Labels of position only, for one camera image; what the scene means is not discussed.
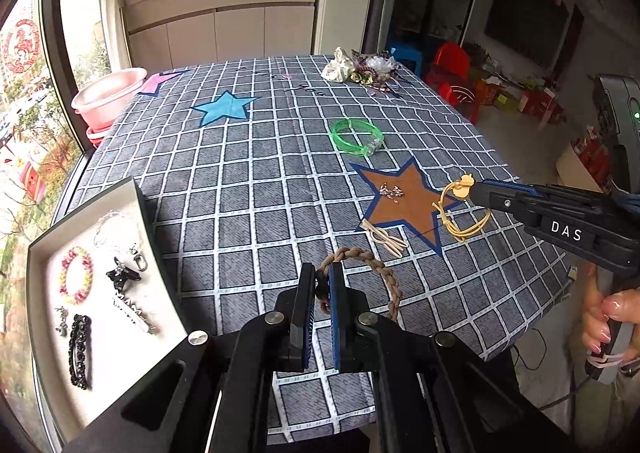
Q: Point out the pile of hair accessories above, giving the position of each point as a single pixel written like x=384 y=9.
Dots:
x=377 y=68

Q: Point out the white cabinet counter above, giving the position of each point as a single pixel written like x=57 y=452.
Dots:
x=225 y=28

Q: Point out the pink star patch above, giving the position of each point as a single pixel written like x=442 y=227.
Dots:
x=155 y=84

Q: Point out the green translucent bangle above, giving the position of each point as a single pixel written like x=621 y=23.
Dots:
x=350 y=123

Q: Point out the dark wall board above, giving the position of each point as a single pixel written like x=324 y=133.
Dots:
x=527 y=13

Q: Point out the white fabric flower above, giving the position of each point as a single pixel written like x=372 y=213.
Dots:
x=339 y=65

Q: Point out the small silver charm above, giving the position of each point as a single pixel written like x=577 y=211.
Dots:
x=61 y=323

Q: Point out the white tray with dark rim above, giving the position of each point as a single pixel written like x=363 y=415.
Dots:
x=115 y=373

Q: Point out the small silver earrings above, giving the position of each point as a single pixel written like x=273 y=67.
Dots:
x=390 y=192

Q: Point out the red plastic stool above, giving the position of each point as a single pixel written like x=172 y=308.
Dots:
x=462 y=95

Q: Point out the blue star patch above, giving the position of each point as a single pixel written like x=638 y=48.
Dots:
x=225 y=108

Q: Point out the red paper window decal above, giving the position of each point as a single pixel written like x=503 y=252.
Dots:
x=21 y=45

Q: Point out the brown star patch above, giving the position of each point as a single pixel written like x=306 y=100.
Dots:
x=400 y=218

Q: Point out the red plastic chair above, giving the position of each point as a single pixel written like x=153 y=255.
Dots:
x=450 y=58

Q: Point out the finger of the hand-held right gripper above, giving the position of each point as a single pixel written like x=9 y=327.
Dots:
x=505 y=190
x=515 y=213

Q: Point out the row of gift boxes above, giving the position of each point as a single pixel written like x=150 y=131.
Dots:
x=530 y=100

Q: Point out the blue plastic stool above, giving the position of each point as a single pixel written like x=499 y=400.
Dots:
x=400 y=49

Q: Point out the silver hair clip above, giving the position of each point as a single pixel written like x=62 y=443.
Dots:
x=132 y=313

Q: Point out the black beaded hair clip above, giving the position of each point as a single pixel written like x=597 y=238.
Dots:
x=80 y=353

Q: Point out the grey checked tablecloth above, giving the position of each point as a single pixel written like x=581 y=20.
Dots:
x=250 y=213

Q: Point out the black claw clip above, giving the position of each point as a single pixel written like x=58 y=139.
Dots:
x=122 y=275

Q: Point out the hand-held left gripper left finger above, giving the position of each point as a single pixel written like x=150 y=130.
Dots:
x=307 y=323

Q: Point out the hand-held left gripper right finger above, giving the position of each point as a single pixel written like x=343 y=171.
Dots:
x=336 y=323

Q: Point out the person's right hand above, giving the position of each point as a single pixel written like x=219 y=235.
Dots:
x=620 y=307

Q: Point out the pink plastic basin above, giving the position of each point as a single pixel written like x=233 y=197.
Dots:
x=107 y=98

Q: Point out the beige strip hair clip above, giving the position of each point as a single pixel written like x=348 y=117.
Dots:
x=385 y=238

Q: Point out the beige container of red packets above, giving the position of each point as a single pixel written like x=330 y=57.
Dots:
x=582 y=163

